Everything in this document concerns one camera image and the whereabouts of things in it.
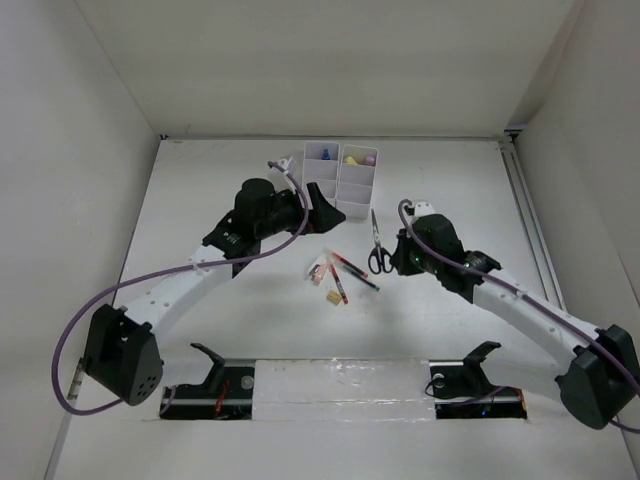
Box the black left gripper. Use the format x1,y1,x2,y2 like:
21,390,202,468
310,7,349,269
255,183,344,240

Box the black handled scissors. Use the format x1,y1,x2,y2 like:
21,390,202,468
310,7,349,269
368,209,393,275

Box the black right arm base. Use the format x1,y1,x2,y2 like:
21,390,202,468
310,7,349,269
424,341,528,420

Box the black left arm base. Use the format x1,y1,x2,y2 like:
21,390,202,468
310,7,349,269
158,343,256,421

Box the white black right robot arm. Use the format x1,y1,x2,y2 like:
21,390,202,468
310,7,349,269
392,200,639,430

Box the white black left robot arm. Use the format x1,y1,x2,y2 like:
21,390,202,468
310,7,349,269
82,178,346,406

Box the white left organizer box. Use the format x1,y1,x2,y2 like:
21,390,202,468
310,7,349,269
302,140,341,206

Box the white organizer box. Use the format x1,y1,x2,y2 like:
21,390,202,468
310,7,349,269
336,144,379,220
302,140,341,206

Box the white right organizer box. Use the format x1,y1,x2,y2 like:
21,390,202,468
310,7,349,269
336,144,379,220

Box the green pen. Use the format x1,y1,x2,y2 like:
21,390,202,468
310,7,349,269
343,265,380,291

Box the yellow staple box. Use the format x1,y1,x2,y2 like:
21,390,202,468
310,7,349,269
326,290,342,305

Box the pink red pen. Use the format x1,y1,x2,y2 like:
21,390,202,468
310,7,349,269
324,249,349,305

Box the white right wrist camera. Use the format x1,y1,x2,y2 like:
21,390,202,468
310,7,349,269
406,200,436,219

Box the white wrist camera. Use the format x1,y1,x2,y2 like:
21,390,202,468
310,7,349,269
268,156,293,180
406,200,436,219

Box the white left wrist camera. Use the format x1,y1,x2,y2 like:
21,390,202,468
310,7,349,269
268,156,293,180

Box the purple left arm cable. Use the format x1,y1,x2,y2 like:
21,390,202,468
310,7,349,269
52,159,310,416

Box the aluminium side rail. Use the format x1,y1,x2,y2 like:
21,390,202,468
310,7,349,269
498,129,567,311

